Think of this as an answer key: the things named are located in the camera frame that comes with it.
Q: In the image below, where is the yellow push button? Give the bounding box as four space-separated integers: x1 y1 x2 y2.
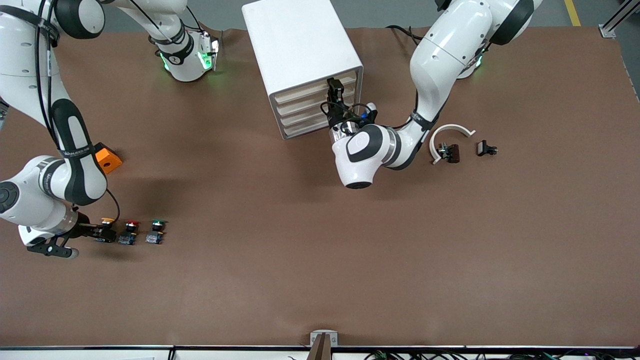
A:
97 217 119 244

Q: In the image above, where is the red push button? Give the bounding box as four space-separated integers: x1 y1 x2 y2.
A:
118 219 142 246

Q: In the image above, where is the green push button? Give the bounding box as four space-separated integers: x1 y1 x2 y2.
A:
145 219 169 246

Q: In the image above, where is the brown contact block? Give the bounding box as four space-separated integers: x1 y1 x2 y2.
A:
437 143 461 164

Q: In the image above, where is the brown table cover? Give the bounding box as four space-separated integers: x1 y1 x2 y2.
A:
0 26 640 348

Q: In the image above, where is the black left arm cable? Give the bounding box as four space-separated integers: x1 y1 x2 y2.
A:
320 100 373 128

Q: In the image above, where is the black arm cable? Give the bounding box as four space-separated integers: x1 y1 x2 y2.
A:
320 100 373 128
34 0 121 227

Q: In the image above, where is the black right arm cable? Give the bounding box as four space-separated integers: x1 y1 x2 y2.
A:
34 0 121 227

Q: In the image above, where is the orange button enclosure box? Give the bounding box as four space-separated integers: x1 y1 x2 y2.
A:
94 142 123 175

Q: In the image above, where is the black base cable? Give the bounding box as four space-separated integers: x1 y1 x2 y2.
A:
386 24 426 47

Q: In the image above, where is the white curved plastic ring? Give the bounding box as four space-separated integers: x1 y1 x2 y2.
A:
429 123 477 166

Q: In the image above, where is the white table edge rail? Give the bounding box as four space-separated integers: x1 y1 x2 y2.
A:
0 345 640 360

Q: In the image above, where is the base connector bracket green light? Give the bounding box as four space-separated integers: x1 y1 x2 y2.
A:
197 31 221 72

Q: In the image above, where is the grey camera post bracket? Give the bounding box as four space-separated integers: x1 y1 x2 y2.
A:
310 330 339 360

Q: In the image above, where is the aluminium frame profile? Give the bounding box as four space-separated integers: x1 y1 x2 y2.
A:
599 0 640 39

